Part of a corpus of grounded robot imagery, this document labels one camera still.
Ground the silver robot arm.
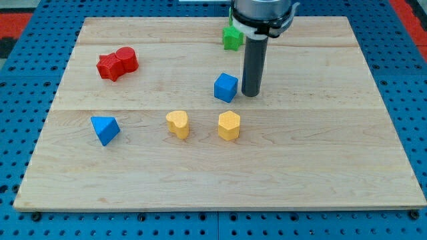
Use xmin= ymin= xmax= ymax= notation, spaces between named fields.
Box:
xmin=231 ymin=0 xmax=300 ymax=40

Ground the blue cube block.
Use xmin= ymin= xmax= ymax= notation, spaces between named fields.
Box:
xmin=213 ymin=73 xmax=238 ymax=103

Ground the yellow hexagon block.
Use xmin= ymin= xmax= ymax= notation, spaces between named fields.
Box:
xmin=218 ymin=111 xmax=241 ymax=141

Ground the yellow heart block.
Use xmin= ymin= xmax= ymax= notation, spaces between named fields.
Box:
xmin=165 ymin=111 xmax=189 ymax=139

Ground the light wooden board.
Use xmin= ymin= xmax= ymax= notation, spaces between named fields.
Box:
xmin=14 ymin=17 xmax=426 ymax=212

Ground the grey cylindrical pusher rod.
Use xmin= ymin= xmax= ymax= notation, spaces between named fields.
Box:
xmin=242 ymin=37 xmax=268 ymax=97

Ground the green star block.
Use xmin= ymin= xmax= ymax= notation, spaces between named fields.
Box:
xmin=222 ymin=26 xmax=244 ymax=51

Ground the red cylinder block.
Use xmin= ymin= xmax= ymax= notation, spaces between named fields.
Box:
xmin=115 ymin=47 xmax=139 ymax=73

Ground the blue triangular prism block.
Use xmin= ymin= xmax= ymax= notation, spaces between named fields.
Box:
xmin=91 ymin=116 xmax=120 ymax=146

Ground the red star block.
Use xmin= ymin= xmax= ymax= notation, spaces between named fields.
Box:
xmin=96 ymin=53 xmax=125 ymax=81

